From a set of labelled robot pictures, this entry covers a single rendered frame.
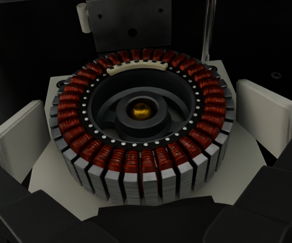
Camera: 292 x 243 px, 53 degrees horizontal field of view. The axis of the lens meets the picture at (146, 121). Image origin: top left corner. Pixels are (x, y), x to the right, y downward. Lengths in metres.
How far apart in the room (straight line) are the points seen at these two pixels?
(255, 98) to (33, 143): 0.13
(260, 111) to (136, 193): 0.08
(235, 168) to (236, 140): 0.02
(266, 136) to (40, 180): 0.14
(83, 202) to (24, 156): 0.04
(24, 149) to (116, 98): 0.08
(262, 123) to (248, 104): 0.02
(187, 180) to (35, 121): 0.10
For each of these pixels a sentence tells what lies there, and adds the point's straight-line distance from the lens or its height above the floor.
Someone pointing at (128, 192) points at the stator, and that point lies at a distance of 0.16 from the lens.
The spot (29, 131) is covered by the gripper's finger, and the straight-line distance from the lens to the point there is 0.18.
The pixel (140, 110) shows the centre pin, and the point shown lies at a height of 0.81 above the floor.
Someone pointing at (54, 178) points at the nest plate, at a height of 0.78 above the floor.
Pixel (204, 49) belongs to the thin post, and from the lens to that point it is 0.25.
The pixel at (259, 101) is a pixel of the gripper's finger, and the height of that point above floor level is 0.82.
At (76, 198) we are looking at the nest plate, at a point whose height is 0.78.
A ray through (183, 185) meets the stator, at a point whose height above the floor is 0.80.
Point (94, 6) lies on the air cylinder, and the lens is 0.28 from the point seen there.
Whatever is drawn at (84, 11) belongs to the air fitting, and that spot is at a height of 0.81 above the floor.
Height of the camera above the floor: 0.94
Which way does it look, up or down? 48 degrees down
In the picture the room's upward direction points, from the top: 5 degrees counter-clockwise
